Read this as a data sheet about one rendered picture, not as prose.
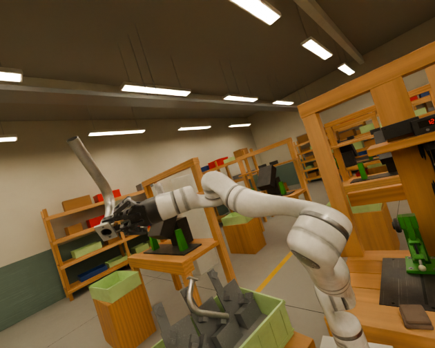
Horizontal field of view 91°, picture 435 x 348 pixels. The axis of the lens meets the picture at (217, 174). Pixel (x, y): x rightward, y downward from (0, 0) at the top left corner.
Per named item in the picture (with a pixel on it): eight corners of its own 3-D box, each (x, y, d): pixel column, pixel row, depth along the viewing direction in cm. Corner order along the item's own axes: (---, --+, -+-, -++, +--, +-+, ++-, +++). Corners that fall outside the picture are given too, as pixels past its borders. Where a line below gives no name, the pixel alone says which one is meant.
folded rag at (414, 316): (435, 331, 74) (432, 322, 74) (406, 329, 78) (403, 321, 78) (424, 311, 83) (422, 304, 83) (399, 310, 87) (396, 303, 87)
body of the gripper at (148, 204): (157, 204, 56) (121, 216, 55) (168, 226, 61) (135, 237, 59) (156, 188, 63) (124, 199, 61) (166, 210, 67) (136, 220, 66)
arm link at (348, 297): (358, 287, 48) (315, 295, 51) (360, 311, 66) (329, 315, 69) (340, 248, 55) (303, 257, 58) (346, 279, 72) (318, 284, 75)
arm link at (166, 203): (163, 204, 70) (181, 198, 71) (166, 227, 61) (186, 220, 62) (153, 182, 65) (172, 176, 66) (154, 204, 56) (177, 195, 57)
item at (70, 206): (177, 244, 698) (156, 177, 703) (70, 302, 481) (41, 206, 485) (168, 244, 736) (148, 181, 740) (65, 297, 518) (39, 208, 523)
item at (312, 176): (379, 168, 849) (361, 116, 854) (306, 184, 1058) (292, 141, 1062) (380, 166, 888) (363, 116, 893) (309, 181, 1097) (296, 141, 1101)
